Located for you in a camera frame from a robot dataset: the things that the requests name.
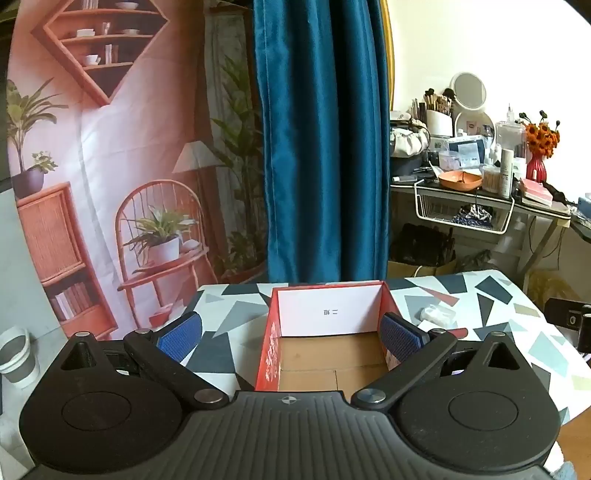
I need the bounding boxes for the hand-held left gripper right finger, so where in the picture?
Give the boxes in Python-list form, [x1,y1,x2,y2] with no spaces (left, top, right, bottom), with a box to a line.
[351,311,533,412]

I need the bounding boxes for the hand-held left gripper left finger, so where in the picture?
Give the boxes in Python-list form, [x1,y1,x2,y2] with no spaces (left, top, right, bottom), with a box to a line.
[59,311,230,411]

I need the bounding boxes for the red cardboard box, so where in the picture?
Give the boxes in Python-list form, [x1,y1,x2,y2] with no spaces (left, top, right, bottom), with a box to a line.
[255,280,416,393]

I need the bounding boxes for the yellow plastic bag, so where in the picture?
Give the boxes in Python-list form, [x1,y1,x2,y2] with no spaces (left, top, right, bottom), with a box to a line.
[528,271,574,309]

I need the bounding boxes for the small clear plastic case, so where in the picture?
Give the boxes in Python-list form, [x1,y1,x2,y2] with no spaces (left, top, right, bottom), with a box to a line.
[419,304,457,326]

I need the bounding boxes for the brown cardboard box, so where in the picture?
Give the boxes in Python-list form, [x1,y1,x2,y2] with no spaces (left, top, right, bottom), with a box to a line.
[388,257,459,278]

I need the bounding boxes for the black bag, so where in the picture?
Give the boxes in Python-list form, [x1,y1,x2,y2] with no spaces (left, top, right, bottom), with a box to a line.
[398,223,456,267]

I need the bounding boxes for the glass top dressing table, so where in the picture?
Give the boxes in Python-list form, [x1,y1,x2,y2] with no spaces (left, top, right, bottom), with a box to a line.
[390,178,591,296]

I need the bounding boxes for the stack of pink books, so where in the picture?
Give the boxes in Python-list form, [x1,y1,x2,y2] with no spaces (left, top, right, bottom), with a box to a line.
[519,178,554,206]

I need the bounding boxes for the dark patterned cloth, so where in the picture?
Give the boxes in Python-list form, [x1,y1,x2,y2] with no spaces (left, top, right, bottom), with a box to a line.
[451,205,493,228]

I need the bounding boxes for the red vase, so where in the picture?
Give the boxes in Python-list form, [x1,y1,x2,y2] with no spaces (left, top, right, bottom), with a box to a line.
[526,152,548,184]

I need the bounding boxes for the white tall bottle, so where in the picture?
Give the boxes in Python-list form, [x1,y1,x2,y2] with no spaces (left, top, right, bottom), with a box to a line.
[499,148,515,199]

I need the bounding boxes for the white plastic bucket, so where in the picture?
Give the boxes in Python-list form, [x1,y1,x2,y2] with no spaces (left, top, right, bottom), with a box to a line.
[0,325,38,385]

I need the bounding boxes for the orange bowl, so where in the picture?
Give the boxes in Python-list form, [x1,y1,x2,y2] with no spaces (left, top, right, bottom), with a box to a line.
[438,170,484,190]

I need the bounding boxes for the black round container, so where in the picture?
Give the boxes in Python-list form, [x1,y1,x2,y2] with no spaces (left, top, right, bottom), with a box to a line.
[390,154,428,180]

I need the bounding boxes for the orange flower bunch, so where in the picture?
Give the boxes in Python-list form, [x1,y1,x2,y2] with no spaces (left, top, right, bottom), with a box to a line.
[519,110,562,160]

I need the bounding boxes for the clear acrylic organizer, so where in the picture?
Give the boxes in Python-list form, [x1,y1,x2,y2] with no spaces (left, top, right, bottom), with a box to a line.
[496,121,527,160]

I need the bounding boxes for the blue and white box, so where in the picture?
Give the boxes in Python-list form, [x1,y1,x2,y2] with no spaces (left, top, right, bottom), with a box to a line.
[448,138,488,167]

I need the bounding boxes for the blue curtain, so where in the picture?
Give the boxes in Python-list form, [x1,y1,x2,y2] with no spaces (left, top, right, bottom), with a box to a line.
[252,0,394,285]

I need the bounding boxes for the white brush holder cup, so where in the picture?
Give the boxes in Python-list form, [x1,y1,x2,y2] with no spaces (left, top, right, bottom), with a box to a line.
[425,109,452,137]

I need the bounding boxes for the bunch of makeup brushes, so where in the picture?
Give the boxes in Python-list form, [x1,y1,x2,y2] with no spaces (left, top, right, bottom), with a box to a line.
[412,88,458,116]

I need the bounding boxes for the round white vanity mirror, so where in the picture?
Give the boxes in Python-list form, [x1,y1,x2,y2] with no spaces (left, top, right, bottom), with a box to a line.
[450,72,496,139]

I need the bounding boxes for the white wire basket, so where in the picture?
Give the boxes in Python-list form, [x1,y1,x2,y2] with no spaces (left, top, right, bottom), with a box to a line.
[414,180,516,236]

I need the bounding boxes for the printed room scene wall tapestry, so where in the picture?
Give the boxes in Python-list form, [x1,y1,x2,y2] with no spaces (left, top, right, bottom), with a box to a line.
[7,0,269,343]

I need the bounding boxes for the white drawstring pouch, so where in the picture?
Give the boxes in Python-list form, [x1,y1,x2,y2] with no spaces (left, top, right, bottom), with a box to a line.
[390,126,430,158]

